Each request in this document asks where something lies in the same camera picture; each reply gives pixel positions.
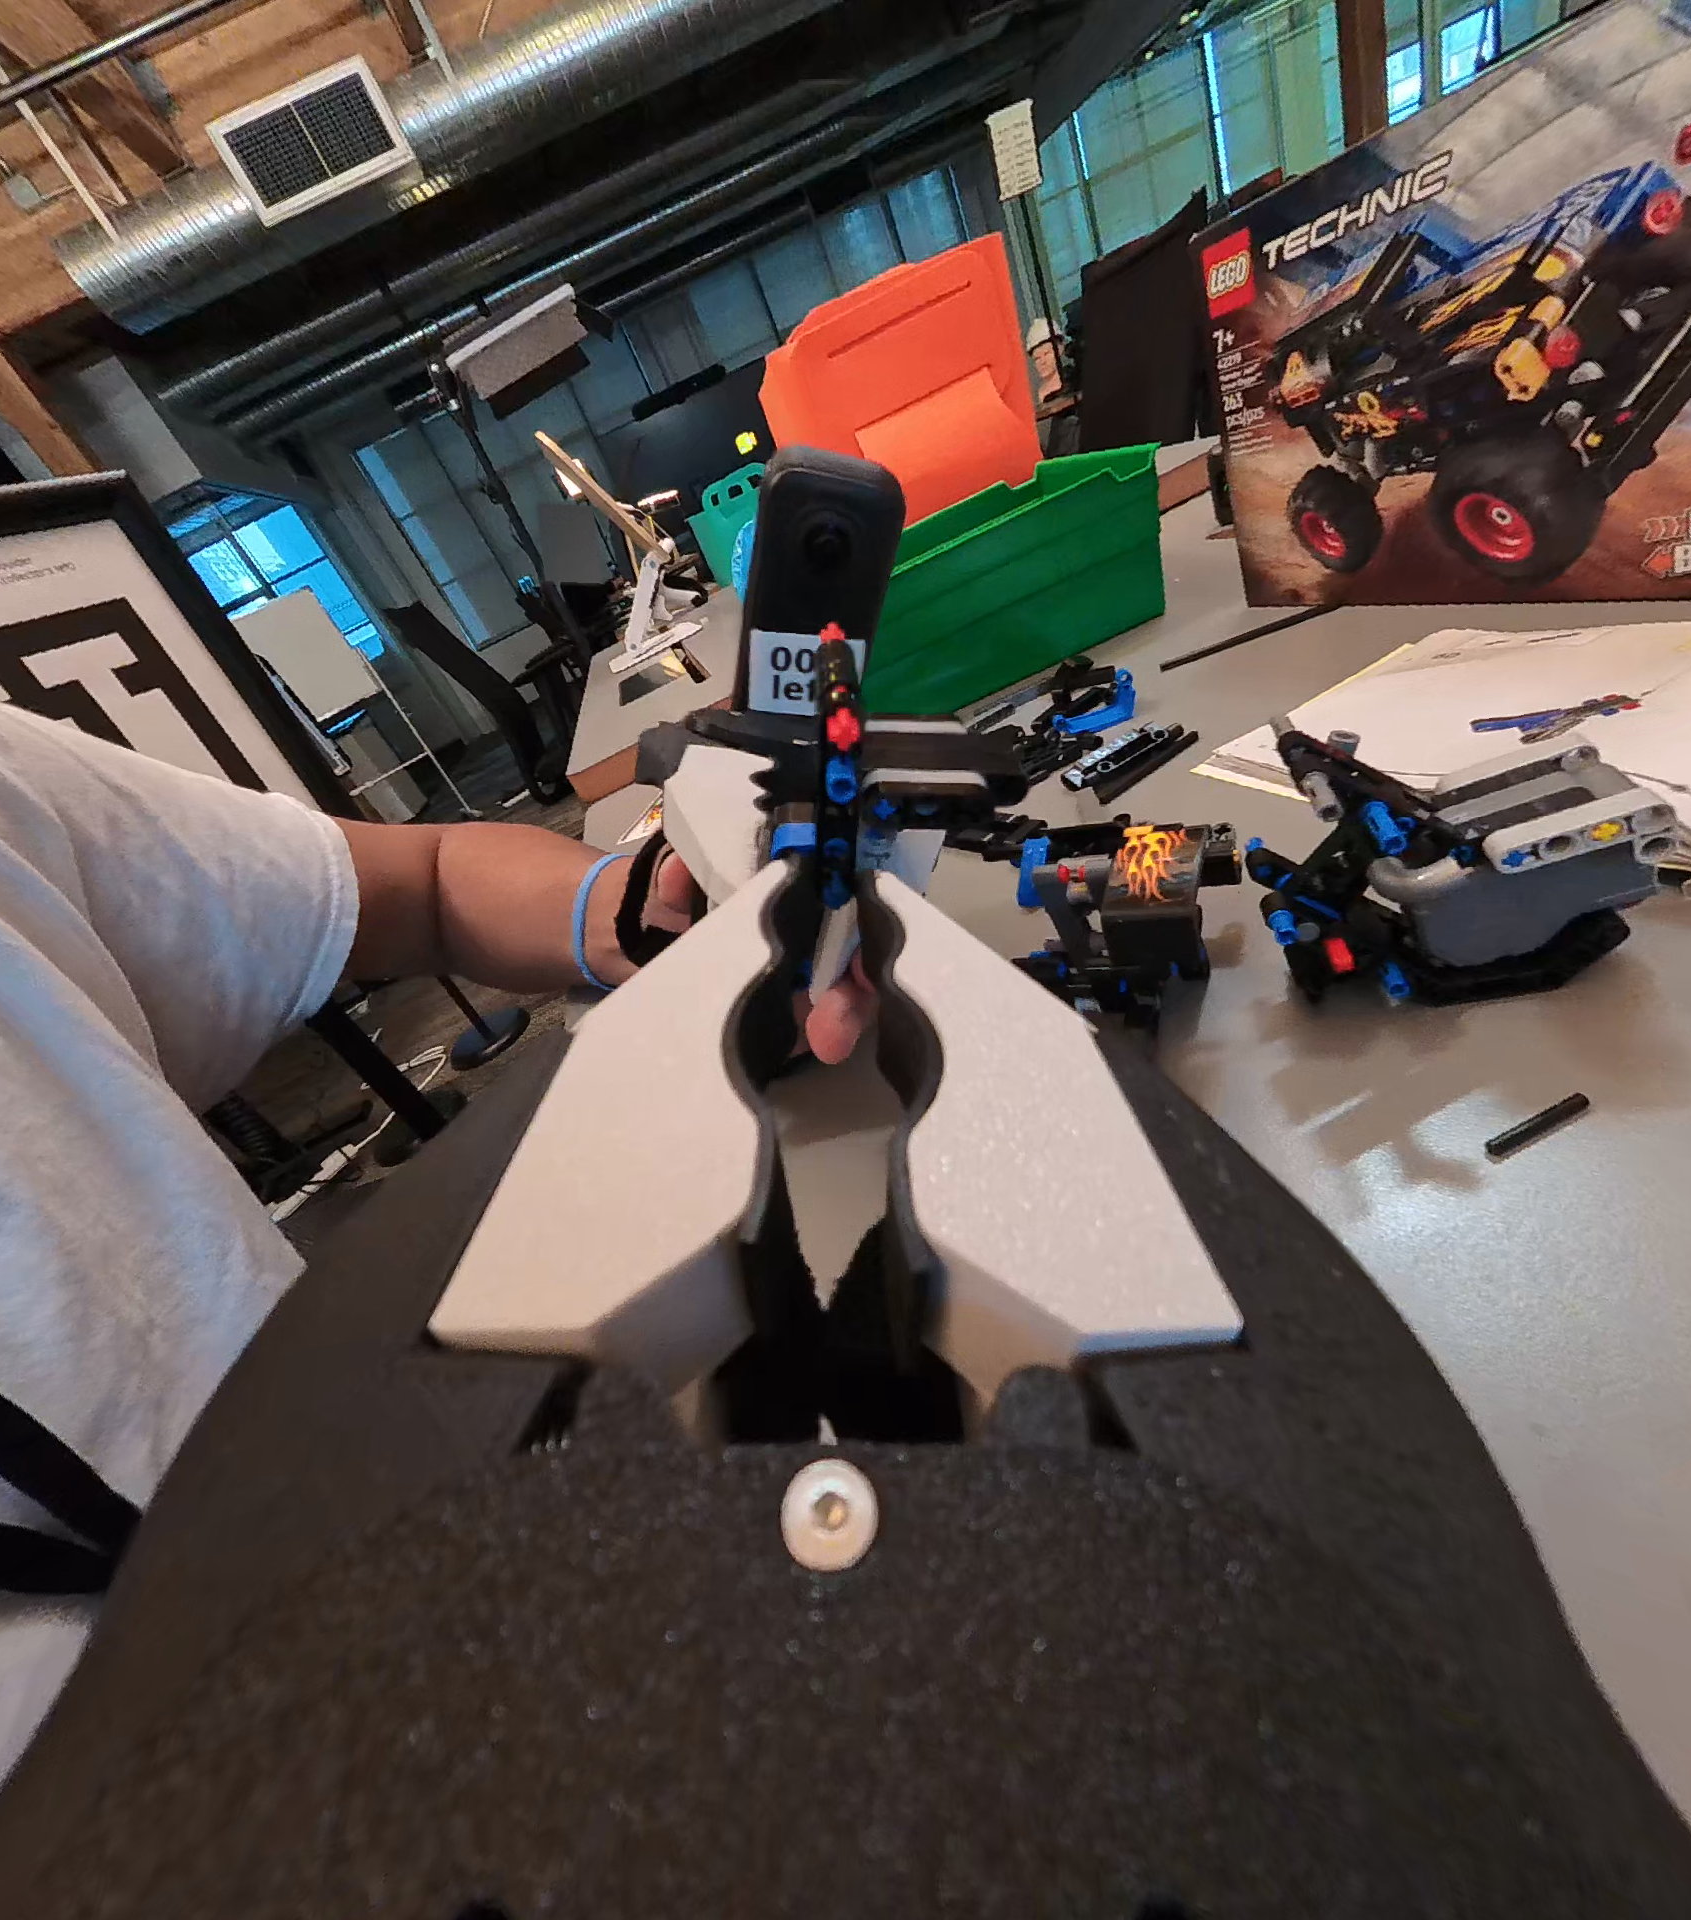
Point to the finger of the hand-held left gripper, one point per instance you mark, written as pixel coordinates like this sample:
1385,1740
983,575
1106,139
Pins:
918,834
718,825

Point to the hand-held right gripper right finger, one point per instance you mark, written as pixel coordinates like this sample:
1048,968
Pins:
1074,1186

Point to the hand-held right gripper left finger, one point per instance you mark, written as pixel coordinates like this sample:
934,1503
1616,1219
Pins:
607,1186

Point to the black lego beam with pins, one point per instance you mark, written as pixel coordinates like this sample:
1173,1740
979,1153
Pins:
835,780

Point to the grey lego chassis assembly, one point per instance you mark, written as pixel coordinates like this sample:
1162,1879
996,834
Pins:
1520,884

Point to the person's left forearm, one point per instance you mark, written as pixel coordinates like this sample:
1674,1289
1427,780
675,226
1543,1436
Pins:
488,904

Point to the pile of black lego pieces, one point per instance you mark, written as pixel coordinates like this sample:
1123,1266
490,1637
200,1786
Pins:
1132,753

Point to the flame printed lego assembly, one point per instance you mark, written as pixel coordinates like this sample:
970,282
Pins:
1155,864

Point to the long black lego axle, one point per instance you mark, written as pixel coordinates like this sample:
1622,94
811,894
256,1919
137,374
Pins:
1244,639

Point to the short black lego axle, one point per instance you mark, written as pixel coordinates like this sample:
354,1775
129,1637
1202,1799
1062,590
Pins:
1537,1126

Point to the lego set box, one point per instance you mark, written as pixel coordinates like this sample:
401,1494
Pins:
1537,374

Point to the person's left hand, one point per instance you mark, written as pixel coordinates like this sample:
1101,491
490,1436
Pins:
837,1020

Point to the teal plastic basket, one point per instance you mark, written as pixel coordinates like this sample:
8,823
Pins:
718,524

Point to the blue wristband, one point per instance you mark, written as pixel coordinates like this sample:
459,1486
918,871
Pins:
593,933

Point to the wooden easel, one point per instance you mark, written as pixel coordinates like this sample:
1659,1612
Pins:
646,599

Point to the orange plastic bin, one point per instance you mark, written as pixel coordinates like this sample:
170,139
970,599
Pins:
918,359

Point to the green plastic bin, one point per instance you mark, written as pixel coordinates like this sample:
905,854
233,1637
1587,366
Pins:
1025,584

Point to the studio light panel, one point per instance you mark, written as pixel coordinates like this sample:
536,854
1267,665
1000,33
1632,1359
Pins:
524,353

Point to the black monitor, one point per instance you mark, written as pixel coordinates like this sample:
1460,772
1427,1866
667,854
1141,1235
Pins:
1143,329

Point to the whiteboard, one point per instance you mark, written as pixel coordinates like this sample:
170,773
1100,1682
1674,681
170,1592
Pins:
305,659

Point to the white ceiling air vent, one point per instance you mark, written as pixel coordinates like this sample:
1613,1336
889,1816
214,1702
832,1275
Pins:
313,144

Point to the black framed marker sign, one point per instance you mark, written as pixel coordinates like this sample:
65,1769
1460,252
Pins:
65,659

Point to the silver air duct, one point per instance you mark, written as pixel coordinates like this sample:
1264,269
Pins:
488,129

